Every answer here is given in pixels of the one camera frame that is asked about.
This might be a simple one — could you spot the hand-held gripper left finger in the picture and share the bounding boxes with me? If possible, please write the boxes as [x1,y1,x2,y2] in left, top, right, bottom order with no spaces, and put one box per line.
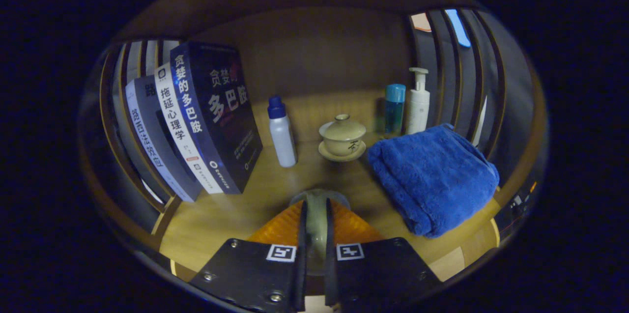
[189,200,308,313]

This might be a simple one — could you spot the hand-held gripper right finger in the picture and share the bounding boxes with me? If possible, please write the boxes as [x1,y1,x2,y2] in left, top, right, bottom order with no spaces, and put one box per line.
[324,199,444,313]

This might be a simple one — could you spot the pale green handled sponge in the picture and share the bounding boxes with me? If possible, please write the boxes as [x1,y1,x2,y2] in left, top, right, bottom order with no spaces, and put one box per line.
[290,189,350,277]

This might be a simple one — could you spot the wooden countertop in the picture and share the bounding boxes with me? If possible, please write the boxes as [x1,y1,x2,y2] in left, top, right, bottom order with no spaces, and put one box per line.
[157,89,502,284]

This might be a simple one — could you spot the wooden cabinet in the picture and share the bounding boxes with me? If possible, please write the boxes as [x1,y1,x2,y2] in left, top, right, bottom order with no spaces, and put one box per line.
[79,0,548,299]

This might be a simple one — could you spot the white bottle with blue cap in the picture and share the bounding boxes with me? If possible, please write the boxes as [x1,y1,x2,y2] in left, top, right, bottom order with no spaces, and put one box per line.
[267,95,298,168]

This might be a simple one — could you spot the folded blue towel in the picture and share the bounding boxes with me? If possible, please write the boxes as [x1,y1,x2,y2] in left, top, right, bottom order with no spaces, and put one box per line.
[367,123,500,239]

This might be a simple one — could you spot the beige lidded tea cup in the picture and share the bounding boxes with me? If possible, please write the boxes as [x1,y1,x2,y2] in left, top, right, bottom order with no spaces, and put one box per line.
[318,114,367,163]

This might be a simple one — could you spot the teal bottle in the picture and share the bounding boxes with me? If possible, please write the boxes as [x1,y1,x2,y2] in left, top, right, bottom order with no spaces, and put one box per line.
[383,84,407,135]

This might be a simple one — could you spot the dark navy book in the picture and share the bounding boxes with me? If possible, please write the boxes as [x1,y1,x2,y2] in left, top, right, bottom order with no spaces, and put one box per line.
[170,41,263,195]

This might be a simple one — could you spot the white pump bottle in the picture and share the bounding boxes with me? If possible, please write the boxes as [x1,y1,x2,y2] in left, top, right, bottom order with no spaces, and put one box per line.
[406,67,431,135]

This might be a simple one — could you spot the white book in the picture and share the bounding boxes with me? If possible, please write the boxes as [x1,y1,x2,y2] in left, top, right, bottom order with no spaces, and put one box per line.
[153,62,224,195]

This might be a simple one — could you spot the light blue-grey book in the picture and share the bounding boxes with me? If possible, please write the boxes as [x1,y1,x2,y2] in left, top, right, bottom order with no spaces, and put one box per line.
[125,75,202,203]

